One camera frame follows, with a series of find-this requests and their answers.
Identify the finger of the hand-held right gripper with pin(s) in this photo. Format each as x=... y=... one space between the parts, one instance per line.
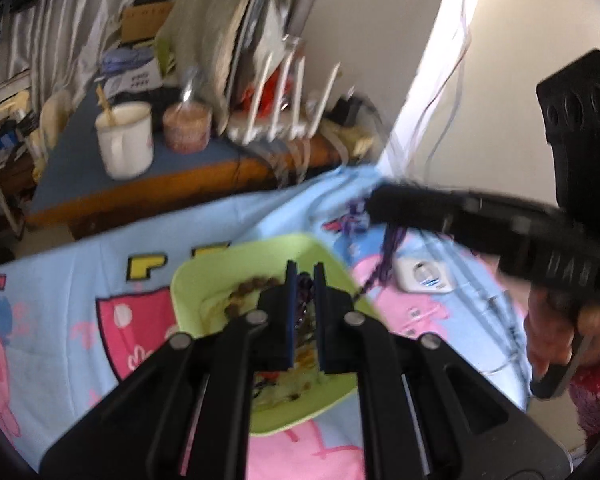
x=430 y=210

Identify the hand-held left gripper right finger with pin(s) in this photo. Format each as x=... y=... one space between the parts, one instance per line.
x=321 y=320

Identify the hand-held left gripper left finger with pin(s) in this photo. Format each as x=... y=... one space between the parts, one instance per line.
x=291 y=320

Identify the green plastic basket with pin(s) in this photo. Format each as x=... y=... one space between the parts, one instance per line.
x=205 y=280

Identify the person's right hand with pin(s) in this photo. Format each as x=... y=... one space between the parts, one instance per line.
x=547 y=325

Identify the white power strip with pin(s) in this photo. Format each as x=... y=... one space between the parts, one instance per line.
x=425 y=275

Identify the blue-topped wooden desk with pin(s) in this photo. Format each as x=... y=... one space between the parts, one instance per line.
x=145 y=185

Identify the clear jar with pink contents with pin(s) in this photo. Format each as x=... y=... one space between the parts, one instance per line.
x=186 y=130

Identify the printed cartoon blanket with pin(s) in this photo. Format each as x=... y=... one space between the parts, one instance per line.
x=55 y=280

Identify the white enamel mug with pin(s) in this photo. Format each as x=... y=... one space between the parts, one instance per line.
x=125 y=145

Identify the wooden spoon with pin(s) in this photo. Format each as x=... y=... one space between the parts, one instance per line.
x=105 y=105

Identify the beige hanging cloth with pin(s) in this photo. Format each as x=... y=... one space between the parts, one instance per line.
x=205 y=25

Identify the blue and white pack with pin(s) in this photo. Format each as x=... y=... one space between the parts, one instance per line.
x=132 y=72

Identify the cardboard box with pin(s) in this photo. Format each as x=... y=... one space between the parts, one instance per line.
x=145 y=22

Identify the grey curtain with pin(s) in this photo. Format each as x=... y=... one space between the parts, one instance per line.
x=55 y=20

